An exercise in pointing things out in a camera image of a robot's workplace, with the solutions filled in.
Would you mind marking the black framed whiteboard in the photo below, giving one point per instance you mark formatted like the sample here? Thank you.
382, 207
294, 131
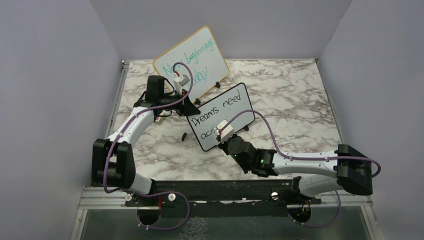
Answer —
222, 107

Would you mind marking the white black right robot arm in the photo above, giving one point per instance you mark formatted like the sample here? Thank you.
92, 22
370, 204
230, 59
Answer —
342, 169

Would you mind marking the black marker cap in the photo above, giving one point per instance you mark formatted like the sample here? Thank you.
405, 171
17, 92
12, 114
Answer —
183, 136

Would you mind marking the aluminium side rail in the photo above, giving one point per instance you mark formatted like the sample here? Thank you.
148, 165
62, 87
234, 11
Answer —
117, 97

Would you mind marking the black yellow-board stand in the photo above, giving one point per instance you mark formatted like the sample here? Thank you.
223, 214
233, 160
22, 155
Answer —
216, 85

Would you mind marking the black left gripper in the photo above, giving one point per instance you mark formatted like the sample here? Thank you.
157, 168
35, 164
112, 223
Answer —
186, 108

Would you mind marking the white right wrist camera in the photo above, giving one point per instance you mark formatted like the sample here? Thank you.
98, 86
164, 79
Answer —
224, 131

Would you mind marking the black aluminium front base frame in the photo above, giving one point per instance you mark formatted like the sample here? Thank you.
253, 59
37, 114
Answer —
217, 199

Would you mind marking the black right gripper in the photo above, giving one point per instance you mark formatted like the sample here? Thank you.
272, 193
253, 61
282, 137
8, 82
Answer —
223, 146

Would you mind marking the yellow framed whiteboard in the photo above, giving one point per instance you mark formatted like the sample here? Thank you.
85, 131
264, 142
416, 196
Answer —
201, 53

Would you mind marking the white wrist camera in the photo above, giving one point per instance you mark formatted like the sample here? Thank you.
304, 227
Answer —
179, 82
224, 131

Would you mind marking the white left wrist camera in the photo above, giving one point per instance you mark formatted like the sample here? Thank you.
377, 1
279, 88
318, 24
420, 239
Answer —
179, 82

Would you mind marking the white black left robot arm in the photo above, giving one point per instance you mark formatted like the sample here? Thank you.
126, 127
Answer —
113, 163

